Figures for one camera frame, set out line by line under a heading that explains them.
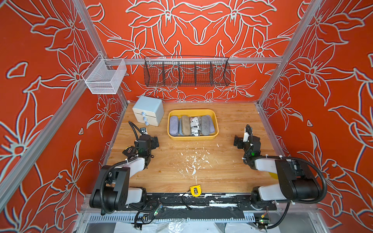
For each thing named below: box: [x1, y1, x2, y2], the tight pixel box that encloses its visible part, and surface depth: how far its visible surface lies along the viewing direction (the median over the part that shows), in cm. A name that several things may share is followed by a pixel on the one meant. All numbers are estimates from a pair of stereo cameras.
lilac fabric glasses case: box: [209, 116, 216, 135], surface depth 101 cm
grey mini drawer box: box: [132, 95, 165, 127], surface depth 100 cm
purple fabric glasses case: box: [169, 115, 180, 137], surface depth 100 cm
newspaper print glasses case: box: [189, 116, 201, 137], surface depth 99 cm
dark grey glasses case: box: [199, 115, 211, 136], surface depth 99 cm
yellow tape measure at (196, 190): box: [190, 184, 202, 198], surface depth 77 cm
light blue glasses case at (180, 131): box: [178, 125, 183, 136], surface depth 100 cm
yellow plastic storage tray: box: [167, 108, 220, 141], surface depth 100 cm
